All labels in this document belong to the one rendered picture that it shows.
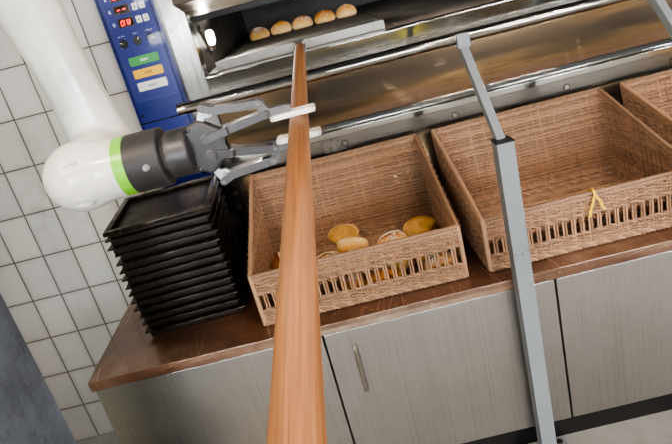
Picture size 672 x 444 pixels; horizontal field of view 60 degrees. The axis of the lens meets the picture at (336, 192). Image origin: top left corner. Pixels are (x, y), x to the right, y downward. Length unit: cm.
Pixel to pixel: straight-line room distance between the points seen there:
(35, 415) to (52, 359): 112
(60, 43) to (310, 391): 82
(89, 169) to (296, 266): 55
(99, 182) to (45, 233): 122
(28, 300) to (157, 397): 78
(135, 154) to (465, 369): 107
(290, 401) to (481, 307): 126
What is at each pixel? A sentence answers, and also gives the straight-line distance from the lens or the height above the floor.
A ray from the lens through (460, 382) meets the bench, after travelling 167.
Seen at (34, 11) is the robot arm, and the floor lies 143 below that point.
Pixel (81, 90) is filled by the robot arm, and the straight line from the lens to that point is 105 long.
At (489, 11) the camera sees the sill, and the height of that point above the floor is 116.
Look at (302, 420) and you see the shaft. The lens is 31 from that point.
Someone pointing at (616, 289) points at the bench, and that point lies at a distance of 166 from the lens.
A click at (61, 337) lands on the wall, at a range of 232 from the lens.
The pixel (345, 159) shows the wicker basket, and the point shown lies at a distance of 186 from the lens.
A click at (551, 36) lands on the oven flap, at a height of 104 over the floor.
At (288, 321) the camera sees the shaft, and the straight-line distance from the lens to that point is 38.
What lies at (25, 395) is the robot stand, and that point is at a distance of 125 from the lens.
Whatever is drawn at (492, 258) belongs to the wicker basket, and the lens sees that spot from 155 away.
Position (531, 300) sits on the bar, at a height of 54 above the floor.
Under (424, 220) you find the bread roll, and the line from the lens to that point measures 176.
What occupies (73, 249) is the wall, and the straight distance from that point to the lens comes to 214.
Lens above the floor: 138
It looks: 20 degrees down
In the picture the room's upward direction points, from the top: 15 degrees counter-clockwise
